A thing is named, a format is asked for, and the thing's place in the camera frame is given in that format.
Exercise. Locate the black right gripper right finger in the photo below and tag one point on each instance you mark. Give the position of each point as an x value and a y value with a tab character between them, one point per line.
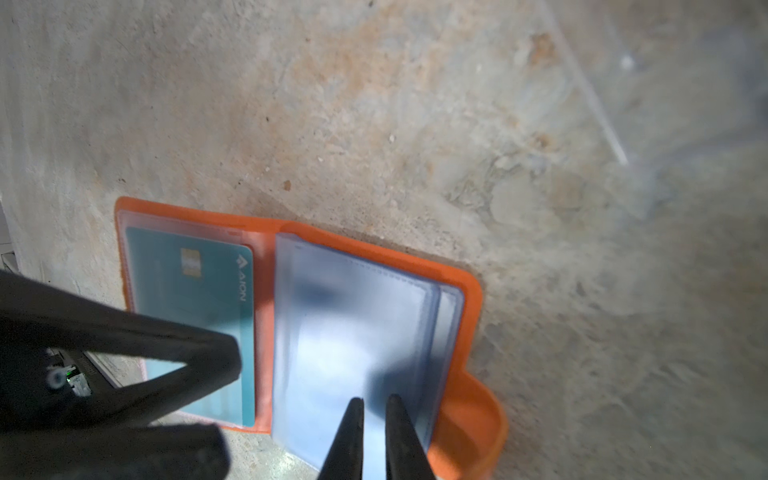
405	457

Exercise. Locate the orange card holder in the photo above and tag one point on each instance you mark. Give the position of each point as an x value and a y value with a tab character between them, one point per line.
337	318

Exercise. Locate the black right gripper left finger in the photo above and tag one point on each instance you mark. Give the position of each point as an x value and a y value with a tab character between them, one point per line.
344	460

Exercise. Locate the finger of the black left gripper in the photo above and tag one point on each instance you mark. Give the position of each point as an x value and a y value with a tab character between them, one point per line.
36	317
158	452

